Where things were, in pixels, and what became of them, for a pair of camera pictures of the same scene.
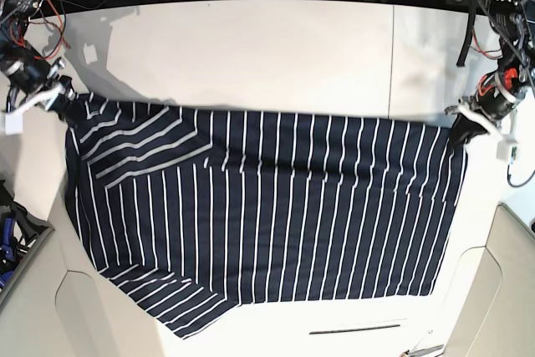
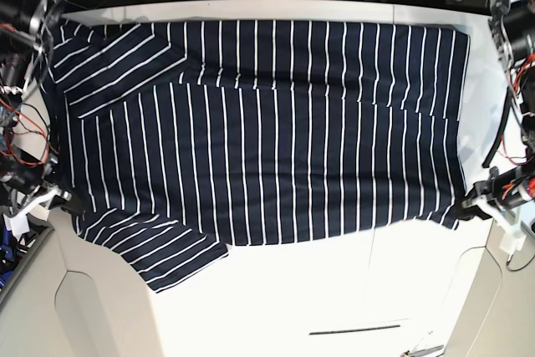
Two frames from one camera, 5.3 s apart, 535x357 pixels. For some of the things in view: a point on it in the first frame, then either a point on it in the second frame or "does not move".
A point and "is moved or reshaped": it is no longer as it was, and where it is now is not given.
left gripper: (33, 81) -> (29, 190)
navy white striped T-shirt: (190, 211) is moved or reshaped
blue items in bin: (8, 252) does not move
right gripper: (494, 99) -> (496, 194)
